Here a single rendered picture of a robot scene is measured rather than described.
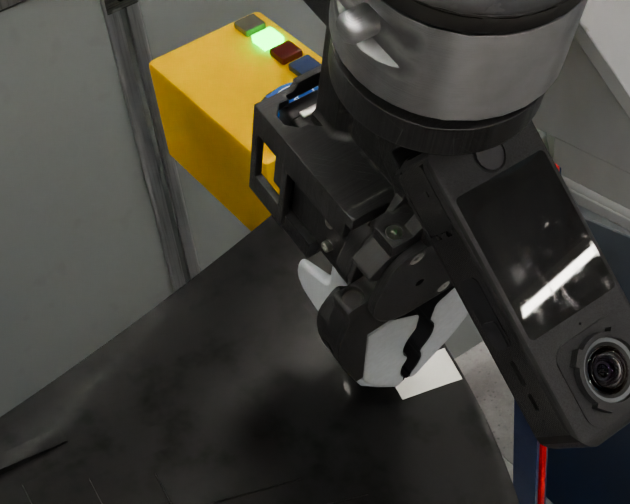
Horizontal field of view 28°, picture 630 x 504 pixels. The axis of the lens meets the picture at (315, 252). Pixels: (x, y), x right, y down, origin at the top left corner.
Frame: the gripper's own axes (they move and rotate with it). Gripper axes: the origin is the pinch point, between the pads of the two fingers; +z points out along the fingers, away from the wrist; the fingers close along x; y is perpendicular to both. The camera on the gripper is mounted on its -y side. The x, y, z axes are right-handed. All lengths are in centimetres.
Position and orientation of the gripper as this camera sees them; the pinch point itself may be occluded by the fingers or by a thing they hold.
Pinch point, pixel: (397, 376)
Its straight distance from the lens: 56.0
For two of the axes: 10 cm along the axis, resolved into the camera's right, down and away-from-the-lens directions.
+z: -0.8, 5.4, 8.4
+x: -8.1, 4.5, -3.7
